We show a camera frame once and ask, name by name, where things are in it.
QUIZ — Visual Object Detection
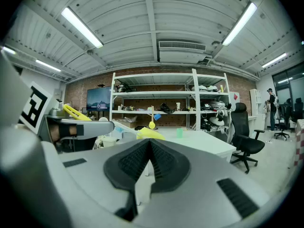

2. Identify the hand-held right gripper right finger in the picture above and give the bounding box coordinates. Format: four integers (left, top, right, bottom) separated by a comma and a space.
135, 138, 271, 228

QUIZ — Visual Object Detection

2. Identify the red white checkered tablecloth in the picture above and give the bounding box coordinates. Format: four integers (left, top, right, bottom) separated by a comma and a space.
294, 119, 304, 167

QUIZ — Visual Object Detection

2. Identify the ceiling air conditioner unit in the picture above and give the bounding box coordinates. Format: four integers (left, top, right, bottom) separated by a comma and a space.
158, 40, 207, 64

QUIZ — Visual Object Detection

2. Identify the black office chair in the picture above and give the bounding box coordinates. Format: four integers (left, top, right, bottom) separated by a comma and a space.
229, 103, 266, 174

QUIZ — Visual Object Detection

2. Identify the black swivel chair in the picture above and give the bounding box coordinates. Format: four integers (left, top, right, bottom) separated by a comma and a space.
274, 98, 294, 140

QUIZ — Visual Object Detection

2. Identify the white cabinet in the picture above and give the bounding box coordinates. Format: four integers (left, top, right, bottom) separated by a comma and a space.
249, 88, 266, 129

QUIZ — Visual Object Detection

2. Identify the person's left hand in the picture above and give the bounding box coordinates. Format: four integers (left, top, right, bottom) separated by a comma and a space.
48, 124, 77, 142

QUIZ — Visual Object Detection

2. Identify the white box red label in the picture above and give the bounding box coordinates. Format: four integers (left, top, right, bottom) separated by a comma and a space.
229, 91, 240, 111

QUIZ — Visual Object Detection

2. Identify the wall monitor screen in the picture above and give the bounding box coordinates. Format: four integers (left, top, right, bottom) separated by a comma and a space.
86, 86, 112, 112

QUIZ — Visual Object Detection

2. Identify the white robot shell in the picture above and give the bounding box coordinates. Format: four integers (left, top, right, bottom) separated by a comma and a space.
209, 100, 232, 128

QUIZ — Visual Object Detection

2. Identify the white metal shelf rack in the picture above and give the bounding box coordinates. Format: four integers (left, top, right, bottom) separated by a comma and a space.
109, 68, 233, 132

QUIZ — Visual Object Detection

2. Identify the black bag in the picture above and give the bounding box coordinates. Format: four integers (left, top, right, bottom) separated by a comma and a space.
158, 103, 176, 115

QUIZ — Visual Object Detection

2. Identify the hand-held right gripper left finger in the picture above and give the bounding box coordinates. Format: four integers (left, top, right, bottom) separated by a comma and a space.
41, 138, 151, 228

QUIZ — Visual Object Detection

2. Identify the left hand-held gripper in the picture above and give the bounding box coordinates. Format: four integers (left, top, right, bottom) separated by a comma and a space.
19, 81, 115, 140

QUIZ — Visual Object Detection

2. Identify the wooden cup rack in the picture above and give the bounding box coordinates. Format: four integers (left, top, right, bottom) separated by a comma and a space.
147, 105, 162, 130

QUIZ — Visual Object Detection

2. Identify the cardboard box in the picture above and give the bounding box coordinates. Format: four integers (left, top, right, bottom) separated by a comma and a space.
114, 115, 138, 129

